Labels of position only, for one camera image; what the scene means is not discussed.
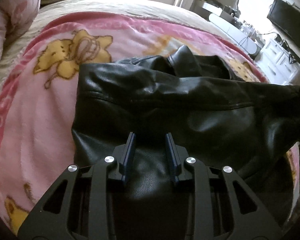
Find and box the beige bed cover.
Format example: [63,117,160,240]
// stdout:
[0,0,234,91]

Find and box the white drawer dresser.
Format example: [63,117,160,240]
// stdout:
[255,39,300,85]

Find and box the pink bear print blanket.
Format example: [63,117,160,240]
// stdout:
[0,11,300,235]

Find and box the pink quilted duvet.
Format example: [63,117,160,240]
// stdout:
[0,0,40,61]

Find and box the black wall television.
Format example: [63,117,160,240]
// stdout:
[267,0,300,48]

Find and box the white rounded side cabinet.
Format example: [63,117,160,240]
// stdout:
[209,14,260,55]

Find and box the black leather jacket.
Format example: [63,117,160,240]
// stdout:
[72,46,300,225]

